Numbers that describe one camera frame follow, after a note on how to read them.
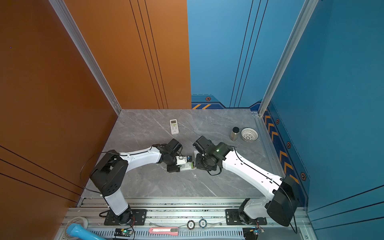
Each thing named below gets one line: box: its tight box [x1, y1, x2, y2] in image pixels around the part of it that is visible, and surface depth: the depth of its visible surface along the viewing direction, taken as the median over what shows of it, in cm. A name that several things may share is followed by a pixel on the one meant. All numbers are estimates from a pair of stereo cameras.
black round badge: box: [187, 220, 196, 230], surface depth 73 cm
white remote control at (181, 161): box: [175, 155, 196, 171], surface depth 83 cm
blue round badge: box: [199, 218, 208, 229], surface depth 74 cm
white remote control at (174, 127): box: [169, 119, 179, 135], surface depth 111 cm
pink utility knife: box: [149, 227, 179, 236], surface depth 71 cm
